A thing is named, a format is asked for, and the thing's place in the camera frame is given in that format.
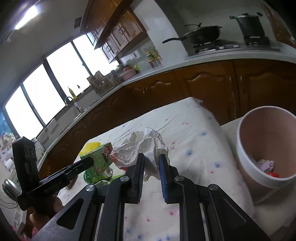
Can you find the kitchen faucet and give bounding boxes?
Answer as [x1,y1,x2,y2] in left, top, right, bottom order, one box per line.
[64,96,83,113]

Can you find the tissue paper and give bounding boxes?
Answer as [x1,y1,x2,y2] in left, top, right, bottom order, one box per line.
[256,159,274,173]

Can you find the left hand of person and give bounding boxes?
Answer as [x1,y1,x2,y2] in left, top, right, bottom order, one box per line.
[30,196,63,231]

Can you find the crushed red soda can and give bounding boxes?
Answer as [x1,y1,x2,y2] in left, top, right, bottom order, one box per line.
[66,176,78,190]

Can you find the wooden lower cabinets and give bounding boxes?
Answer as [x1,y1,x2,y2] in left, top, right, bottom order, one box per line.
[39,59,295,178]

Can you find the dish rack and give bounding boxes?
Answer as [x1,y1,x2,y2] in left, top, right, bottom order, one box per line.
[87,70,122,96]

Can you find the white paper wrapper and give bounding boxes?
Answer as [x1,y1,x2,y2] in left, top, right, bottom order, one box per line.
[110,127,169,181]

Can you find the white kettle appliance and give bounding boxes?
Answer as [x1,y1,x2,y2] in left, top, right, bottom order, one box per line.
[31,138,45,162]

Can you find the wooden upper cabinets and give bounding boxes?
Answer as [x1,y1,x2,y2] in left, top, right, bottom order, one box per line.
[80,0,148,63]

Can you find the yellow oil bottle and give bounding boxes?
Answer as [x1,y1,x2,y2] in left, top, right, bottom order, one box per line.
[68,87,77,100]

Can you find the condiment bottles group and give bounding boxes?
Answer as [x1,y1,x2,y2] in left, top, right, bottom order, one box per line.
[147,48,162,68]

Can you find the red snack bag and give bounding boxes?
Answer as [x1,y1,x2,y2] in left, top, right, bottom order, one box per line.
[266,172,280,178]

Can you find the pink basin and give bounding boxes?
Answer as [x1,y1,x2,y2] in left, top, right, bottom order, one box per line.
[119,65,137,81]

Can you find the pink white trash bin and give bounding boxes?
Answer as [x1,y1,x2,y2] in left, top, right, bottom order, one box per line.
[236,106,295,187]

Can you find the gas stove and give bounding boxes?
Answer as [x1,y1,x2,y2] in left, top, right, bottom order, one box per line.
[187,37,281,57]

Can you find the floral white tablecloth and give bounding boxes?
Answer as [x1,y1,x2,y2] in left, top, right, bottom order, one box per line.
[55,96,258,241]

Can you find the window frame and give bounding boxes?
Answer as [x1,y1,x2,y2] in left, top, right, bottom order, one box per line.
[4,35,118,139]

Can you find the yellow sponge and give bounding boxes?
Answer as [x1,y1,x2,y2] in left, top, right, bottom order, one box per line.
[78,142,101,157]

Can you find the crushed green can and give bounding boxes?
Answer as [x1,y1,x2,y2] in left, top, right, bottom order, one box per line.
[83,167,123,187]

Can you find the black wok with lid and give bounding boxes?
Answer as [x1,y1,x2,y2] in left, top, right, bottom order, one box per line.
[162,23,222,45]

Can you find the wooden cabinets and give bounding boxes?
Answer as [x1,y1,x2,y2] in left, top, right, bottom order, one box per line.
[80,0,148,63]
[39,59,295,178]

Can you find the green carton box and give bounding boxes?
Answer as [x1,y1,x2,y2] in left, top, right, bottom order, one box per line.
[80,142,113,174]

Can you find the black stock pot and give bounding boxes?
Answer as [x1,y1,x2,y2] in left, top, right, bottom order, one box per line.
[229,12,265,38]

